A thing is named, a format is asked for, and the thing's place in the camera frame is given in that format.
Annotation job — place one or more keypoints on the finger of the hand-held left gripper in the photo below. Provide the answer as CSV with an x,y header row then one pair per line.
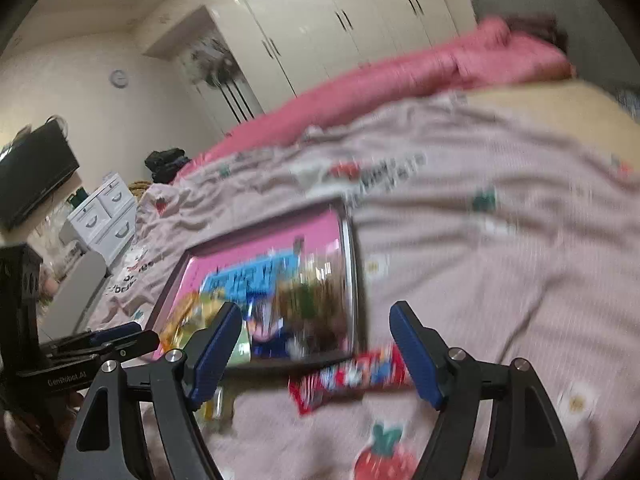
x,y
137,342
120,331

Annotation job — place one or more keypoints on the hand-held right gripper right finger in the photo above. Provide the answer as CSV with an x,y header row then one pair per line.
x,y
417,352

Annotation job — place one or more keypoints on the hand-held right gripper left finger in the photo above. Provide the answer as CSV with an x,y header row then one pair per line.
x,y
215,350

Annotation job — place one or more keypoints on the orange cracker packet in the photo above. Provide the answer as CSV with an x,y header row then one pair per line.
x,y
185,315

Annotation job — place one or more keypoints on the blue cookie packet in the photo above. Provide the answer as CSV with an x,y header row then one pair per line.
x,y
270,345

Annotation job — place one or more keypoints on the red candy packet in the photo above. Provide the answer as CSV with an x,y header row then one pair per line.
x,y
340,377

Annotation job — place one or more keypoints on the grey shallow cardboard box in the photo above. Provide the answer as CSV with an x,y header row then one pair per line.
x,y
357,285

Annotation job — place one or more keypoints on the clear green-label cookie bag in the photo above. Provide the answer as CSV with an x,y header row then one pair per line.
x,y
310,300

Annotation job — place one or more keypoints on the white drawer chest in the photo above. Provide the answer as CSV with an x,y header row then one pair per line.
x,y
100,220

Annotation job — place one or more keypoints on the pink book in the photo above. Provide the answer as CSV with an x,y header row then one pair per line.
x,y
250,242

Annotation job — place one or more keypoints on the wicker basket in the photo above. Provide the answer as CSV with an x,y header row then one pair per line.
x,y
140,190

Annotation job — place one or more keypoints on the pile of dark clothes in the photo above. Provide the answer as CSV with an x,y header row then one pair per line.
x,y
167,162

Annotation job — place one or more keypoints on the pink duvet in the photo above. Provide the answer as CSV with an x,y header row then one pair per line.
x,y
400,75

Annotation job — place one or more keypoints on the beige bed sheet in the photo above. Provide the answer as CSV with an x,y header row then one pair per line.
x,y
560,110

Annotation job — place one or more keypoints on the coat rack with hats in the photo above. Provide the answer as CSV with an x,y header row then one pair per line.
x,y
215,65

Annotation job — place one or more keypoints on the dark patterned cloth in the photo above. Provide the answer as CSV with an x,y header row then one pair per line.
x,y
630,102

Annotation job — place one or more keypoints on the dark striped pillow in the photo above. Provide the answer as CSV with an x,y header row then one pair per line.
x,y
540,27

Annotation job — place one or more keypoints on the white wardrobe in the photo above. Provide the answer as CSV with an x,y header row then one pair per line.
x,y
310,10

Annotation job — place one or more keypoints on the grey padded headboard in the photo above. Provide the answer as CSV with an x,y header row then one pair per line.
x,y
590,25

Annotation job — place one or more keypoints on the black wall television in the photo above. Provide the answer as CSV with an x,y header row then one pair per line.
x,y
35,175

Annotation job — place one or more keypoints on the round wall clock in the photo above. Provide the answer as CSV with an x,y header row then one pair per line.
x,y
119,79

